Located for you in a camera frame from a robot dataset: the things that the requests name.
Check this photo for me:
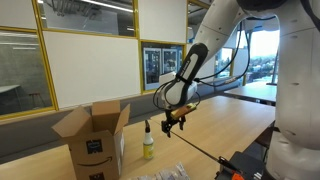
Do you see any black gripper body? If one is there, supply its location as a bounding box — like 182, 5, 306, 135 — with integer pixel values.
163, 109, 183, 128

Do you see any large clear plastic bag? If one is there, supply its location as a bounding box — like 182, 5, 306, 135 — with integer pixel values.
128, 162, 190, 180

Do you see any yellow spray bottle black nozzle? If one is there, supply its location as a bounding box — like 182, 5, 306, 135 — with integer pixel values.
142, 119, 155, 160

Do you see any brown cardboard shipping box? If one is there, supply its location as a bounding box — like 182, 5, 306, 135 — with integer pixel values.
51, 99, 131, 180

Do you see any black box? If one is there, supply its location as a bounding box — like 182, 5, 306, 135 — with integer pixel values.
229, 151, 266, 180

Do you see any grey upholstered bench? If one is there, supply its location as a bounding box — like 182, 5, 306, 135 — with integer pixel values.
0, 76, 241, 164

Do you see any white framed poster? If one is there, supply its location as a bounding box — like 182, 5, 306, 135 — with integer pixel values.
143, 47, 163, 91
162, 48, 180, 88

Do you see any black and orange clamp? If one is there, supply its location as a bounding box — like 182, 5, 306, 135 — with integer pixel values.
214, 155, 246, 180

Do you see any wooden background table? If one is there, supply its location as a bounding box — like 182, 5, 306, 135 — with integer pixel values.
223, 80, 278, 104

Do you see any wooden stool behind glass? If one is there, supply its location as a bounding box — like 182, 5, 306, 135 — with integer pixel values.
29, 92, 44, 109

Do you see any white table behind glass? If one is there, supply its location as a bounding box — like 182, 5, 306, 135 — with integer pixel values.
0, 84, 22, 114

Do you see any wrist camera on wooden mount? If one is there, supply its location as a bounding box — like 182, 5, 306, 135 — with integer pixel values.
170, 102, 198, 120

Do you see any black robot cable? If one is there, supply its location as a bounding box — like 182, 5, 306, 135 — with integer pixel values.
152, 19, 251, 112

